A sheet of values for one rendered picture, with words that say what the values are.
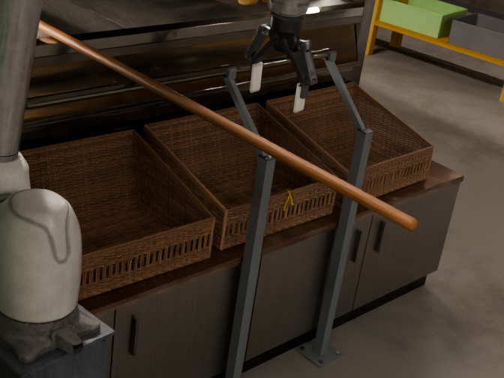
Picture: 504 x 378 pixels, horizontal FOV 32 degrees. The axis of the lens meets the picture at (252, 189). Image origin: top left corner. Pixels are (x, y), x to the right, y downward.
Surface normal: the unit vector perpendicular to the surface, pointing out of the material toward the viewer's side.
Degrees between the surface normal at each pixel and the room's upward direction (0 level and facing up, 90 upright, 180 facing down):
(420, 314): 0
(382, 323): 0
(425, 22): 90
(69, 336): 7
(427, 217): 90
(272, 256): 90
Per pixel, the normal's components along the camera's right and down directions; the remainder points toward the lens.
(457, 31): -0.62, 0.27
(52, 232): 0.58, 0.04
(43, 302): 0.26, 0.47
